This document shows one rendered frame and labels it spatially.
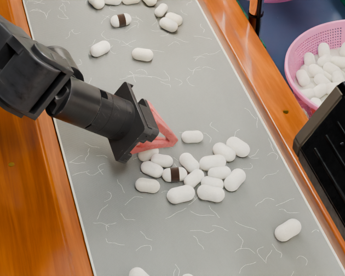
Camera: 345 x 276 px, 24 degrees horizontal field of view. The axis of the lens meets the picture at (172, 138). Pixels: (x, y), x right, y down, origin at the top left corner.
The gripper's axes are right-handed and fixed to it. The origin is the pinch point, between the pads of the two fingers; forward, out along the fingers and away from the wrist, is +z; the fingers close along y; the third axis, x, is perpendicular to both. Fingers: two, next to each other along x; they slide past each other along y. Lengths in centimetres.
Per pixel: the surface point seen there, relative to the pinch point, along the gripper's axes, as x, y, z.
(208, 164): -2.3, -5.9, 2.8
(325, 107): -28.5, -32.9, -19.3
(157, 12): -3.7, 31.9, 6.7
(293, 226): -6.9, -20.0, 7.4
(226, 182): -3.2, -9.9, 3.6
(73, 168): 10.5, 0.5, -9.7
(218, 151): -3.5, -3.9, 4.7
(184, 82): -2.4, 13.9, 6.4
